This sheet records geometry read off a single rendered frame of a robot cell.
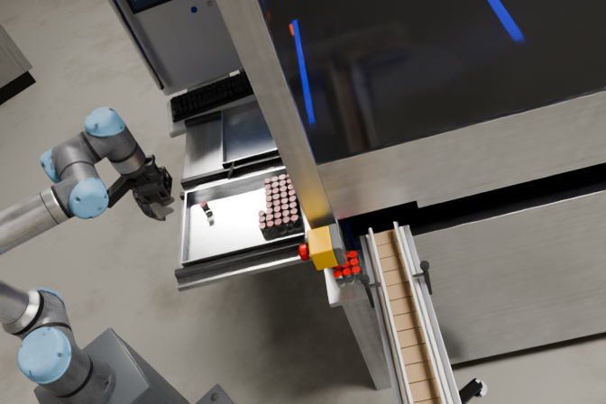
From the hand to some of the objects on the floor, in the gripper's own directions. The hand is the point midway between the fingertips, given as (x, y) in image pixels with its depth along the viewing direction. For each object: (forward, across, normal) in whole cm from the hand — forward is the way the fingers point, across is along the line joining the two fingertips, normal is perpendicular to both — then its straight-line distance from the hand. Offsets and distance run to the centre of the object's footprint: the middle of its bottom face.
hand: (160, 216), depth 149 cm
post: (+104, -10, -41) cm, 112 cm away
